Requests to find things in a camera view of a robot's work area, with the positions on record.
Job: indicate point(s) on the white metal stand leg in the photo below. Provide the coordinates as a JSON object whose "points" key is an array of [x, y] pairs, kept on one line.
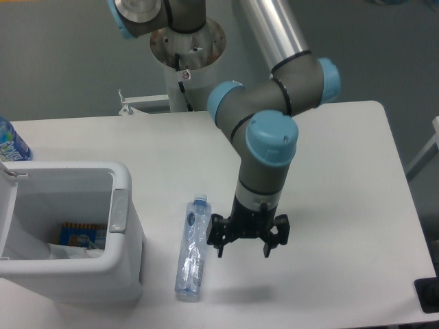
{"points": [[424, 156]]}

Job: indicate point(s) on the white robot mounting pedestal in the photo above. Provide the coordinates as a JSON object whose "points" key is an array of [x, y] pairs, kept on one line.
{"points": [[189, 64]]}

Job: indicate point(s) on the black clamp at table edge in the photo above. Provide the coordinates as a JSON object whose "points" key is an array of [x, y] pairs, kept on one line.
{"points": [[427, 291]]}

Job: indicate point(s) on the white metal bracket frame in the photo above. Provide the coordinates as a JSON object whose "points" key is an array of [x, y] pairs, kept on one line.
{"points": [[154, 104]]}

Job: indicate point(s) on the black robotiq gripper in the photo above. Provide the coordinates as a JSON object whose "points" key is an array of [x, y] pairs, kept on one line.
{"points": [[245, 223]]}

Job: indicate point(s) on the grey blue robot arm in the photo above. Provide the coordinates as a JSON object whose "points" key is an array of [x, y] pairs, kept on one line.
{"points": [[259, 121]]}

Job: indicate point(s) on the blue labelled water bottle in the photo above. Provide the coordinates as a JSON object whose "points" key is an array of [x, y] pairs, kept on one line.
{"points": [[13, 147]]}

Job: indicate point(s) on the white plastic trash can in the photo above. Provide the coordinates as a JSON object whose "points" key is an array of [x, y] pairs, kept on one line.
{"points": [[38, 197]]}

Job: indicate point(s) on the crushed clear plastic bottle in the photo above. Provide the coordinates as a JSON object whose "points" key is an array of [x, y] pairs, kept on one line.
{"points": [[193, 249]]}

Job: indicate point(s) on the white paper wrapper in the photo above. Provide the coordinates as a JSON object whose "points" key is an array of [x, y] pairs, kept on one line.
{"points": [[71, 252]]}

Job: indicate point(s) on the blue orange snack packet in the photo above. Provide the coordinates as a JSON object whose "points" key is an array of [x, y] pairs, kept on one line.
{"points": [[90, 236]]}

